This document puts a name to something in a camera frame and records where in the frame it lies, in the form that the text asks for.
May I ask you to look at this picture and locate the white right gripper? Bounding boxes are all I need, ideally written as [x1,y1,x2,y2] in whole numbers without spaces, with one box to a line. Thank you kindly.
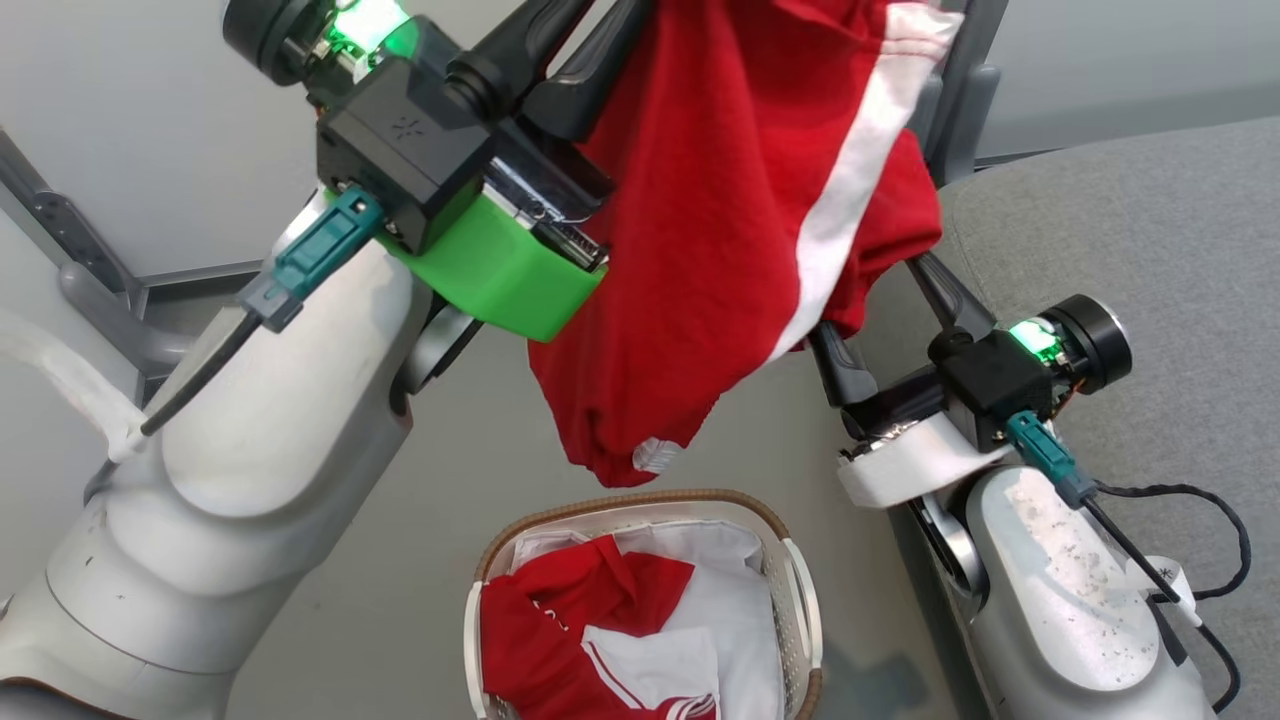
[808,250,1013,510]

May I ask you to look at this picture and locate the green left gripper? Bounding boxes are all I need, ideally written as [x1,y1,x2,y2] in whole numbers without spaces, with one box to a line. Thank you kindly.
[385,0,657,343]

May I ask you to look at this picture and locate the red shorts with white stripe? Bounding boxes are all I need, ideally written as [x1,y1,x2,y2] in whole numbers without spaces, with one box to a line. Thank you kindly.
[527,0,966,489]

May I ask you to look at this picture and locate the red jersey with white trim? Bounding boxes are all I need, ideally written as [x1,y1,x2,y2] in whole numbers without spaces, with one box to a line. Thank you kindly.
[480,535,721,720]

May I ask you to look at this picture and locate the white basket with brown rim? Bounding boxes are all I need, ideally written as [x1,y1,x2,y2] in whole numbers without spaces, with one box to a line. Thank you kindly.
[463,488,825,720]

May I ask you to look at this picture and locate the short grey support foot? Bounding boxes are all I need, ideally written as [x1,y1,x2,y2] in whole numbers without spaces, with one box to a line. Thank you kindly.
[945,64,1002,187]
[912,72,947,151]

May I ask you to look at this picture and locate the grey fabric sofa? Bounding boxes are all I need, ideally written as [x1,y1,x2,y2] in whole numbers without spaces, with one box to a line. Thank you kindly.
[850,115,1280,720]

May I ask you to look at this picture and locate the white garment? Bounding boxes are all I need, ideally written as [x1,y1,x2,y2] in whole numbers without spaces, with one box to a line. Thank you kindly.
[515,520,787,720]

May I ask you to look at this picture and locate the long grey support foot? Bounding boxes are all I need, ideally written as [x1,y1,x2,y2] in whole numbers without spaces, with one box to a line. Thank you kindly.
[58,262,198,403]

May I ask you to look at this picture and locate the black right cable teal plug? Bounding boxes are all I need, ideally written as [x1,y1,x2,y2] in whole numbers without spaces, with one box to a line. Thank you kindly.
[1005,410,1253,716]

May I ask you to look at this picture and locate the black cable teal plug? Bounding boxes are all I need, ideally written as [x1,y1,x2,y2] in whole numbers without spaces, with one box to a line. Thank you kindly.
[1005,410,1253,716]
[138,188,387,438]

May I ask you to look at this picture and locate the black left cable teal plug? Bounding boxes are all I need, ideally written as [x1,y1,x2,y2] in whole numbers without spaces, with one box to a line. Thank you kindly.
[138,188,387,438]

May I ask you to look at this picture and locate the grey metal partition post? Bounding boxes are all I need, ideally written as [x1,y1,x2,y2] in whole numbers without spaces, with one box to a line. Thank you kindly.
[0,130,151,321]
[935,0,1011,71]

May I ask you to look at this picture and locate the grey partition bottom rail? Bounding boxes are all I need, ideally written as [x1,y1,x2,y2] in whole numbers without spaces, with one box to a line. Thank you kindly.
[140,260,267,293]

